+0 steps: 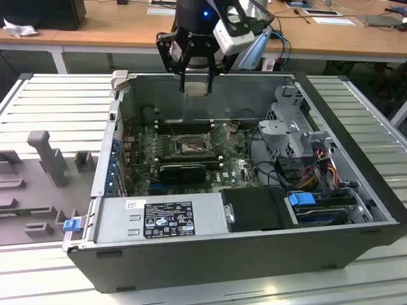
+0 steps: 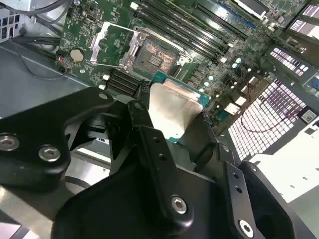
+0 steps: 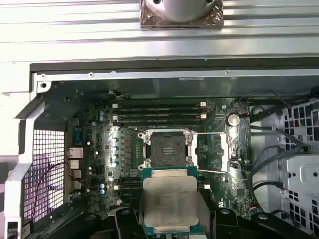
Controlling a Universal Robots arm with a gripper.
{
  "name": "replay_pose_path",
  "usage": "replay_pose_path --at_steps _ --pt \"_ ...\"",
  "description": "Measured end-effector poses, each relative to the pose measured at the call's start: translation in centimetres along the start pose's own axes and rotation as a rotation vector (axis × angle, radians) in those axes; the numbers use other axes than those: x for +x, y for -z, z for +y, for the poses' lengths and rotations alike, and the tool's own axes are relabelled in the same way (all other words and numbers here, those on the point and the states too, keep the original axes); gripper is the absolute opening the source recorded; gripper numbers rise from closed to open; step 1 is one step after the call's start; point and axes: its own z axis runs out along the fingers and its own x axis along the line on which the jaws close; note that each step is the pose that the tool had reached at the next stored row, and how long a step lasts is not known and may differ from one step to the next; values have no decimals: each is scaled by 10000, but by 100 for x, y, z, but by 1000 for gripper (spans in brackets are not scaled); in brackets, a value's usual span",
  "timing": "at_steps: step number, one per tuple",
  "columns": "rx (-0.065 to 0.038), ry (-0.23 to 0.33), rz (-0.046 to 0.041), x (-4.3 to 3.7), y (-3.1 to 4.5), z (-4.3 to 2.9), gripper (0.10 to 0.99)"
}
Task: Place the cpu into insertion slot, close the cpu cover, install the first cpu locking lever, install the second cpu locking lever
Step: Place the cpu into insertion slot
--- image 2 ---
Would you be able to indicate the metal socket cover frame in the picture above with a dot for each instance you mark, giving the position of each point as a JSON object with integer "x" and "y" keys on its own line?
{"x": 94, "y": 56}

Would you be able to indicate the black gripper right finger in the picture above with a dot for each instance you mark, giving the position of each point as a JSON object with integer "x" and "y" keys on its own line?
{"x": 204, "y": 149}

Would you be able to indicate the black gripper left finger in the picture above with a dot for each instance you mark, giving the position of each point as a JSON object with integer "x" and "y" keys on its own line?
{"x": 37, "y": 124}

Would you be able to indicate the silver-topped CPU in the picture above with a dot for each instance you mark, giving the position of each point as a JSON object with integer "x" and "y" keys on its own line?
{"x": 172, "y": 107}

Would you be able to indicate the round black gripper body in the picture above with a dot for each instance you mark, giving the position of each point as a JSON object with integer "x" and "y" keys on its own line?
{"x": 112, "y": 211}

